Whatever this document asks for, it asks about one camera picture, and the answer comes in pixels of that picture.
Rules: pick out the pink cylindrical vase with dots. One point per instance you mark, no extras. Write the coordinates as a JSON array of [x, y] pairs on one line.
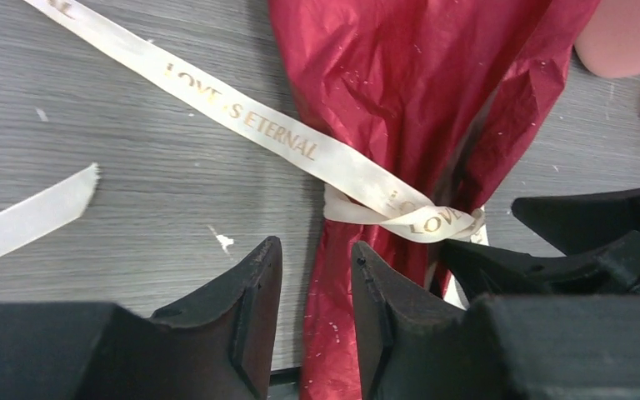
[[609, 45]]

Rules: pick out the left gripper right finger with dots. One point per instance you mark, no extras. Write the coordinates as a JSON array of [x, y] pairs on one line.
[[413, 345]]

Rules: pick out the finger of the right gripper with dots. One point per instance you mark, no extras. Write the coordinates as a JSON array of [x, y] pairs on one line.
[[482, 270], [576, 224]]

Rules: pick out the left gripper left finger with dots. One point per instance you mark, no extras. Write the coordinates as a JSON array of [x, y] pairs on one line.
[[214, 343]]

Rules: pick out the red wrapping paper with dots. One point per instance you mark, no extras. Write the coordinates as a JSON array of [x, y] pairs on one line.
[[446, 95]]

